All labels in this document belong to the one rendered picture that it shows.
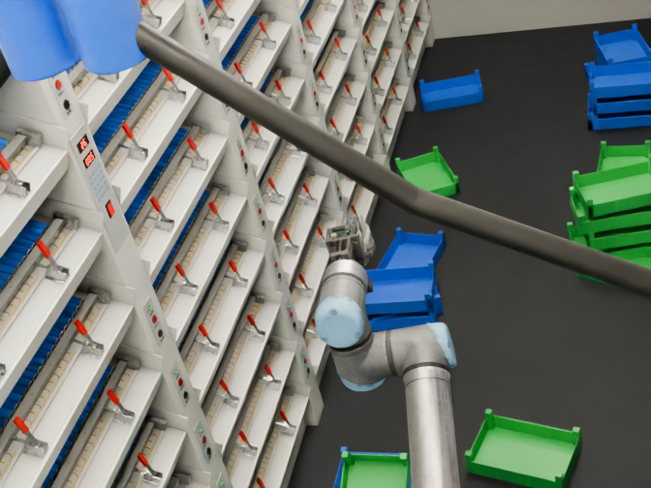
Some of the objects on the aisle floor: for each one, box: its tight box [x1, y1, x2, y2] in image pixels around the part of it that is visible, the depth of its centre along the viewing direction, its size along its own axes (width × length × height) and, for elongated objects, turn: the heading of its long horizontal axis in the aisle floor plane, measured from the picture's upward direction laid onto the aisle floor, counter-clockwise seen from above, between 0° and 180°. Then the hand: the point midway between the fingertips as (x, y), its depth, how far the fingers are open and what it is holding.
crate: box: [465, 409, 582, 488], centre depth 305 cm, size 30×20×8 cm
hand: (355, 229), depth 218 cm, fingers open, 3 cm apart
